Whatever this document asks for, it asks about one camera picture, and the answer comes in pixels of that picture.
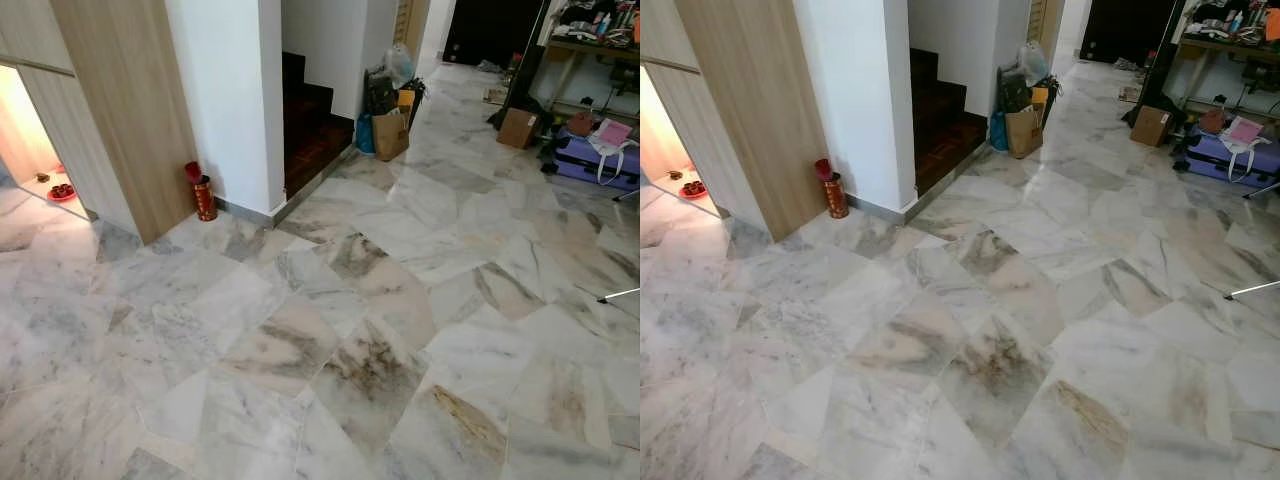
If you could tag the small brown bag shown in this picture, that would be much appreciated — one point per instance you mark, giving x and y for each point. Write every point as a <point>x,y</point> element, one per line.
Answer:
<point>1213,121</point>
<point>580,124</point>

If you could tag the dark bag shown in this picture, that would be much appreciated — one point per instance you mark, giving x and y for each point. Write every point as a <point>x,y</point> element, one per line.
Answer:
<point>1014,90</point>
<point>380,92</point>

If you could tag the light wood cabinet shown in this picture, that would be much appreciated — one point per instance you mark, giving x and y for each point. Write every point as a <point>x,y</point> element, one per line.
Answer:
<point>760,100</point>
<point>120,100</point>

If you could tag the white plastic bag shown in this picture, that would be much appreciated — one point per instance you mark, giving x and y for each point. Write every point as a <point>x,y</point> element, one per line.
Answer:
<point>1033,62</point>
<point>399,63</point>

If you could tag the black door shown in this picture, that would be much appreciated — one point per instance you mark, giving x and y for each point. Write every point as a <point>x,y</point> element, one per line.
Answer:
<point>490,30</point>
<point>1125,30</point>

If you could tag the dark wooden staircase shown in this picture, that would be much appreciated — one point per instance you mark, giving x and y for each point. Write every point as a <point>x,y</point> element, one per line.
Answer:
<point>310,130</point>
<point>940,125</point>

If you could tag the brown paper bag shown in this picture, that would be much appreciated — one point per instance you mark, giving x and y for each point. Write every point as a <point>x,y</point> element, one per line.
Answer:
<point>1024,132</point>
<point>390,135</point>

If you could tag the small plain cardboard box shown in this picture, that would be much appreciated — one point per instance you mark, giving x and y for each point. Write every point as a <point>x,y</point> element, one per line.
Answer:
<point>1152,126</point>
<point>518,128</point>

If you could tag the blue bag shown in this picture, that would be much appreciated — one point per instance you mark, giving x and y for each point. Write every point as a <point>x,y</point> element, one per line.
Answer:
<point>997,130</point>
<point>364,135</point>

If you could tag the cluttered wooden table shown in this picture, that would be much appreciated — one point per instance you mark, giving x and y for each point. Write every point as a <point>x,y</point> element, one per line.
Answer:
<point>1225,50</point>
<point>590,50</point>

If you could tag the purple suitcase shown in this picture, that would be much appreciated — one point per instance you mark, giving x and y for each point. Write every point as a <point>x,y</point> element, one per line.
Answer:
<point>575,162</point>
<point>1208,160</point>

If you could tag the red plate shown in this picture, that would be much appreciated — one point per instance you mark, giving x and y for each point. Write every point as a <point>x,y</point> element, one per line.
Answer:
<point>691,188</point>
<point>62,191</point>

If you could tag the white thin rod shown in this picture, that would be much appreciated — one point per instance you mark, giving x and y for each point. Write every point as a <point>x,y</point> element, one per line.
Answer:
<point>1262,189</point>
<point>1255,290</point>
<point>628,194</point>
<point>620,294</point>

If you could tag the white cloth bag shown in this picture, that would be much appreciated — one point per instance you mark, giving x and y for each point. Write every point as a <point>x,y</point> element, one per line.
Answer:
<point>1242,156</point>
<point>612,158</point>

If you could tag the yellow box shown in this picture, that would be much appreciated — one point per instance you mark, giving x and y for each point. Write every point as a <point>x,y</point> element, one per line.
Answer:
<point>406,98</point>
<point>1040,95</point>

